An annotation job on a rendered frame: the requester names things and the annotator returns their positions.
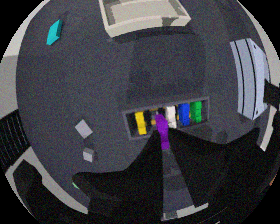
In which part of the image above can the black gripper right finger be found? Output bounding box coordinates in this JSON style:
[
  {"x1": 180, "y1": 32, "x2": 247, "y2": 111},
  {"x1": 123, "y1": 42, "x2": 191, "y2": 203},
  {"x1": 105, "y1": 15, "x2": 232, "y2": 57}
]
[{"x1": 168, "y1": 127, "x2": 260, "y2": 208}]

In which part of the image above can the violet fuse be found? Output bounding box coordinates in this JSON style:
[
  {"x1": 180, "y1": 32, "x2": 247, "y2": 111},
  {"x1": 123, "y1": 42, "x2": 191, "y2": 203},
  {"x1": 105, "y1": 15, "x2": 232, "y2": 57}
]
[{"x1": 155, "y1": 111, "x2": 169, "y2": 149}]

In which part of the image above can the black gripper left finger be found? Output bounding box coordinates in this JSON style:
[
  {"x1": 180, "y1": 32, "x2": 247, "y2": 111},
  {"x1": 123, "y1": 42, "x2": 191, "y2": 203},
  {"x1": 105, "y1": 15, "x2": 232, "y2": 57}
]
[{"x1": 72, "y1": 131, "x2": 164, "y2": 217}]

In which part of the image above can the yellow fuse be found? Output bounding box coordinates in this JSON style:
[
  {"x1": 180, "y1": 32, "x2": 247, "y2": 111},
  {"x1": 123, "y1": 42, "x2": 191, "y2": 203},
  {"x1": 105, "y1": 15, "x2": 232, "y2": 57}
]
[{"x1": 135, "y1": 111, "x2": 145, "y2": 135}]

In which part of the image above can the cyan rectangular block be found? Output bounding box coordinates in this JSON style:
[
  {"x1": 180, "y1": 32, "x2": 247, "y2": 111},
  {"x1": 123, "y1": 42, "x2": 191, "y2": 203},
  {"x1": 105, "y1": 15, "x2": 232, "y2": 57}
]
[{"x1": 47, "y1": 19, "x2": 62, "y2": 45}]

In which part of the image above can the beige shallow tray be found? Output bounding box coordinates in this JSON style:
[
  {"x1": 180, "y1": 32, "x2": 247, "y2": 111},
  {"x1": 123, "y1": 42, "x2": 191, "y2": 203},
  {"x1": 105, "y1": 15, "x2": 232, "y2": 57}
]
[{"x1": 99, "y1": 0, "x2": 192, "y2": 37}]

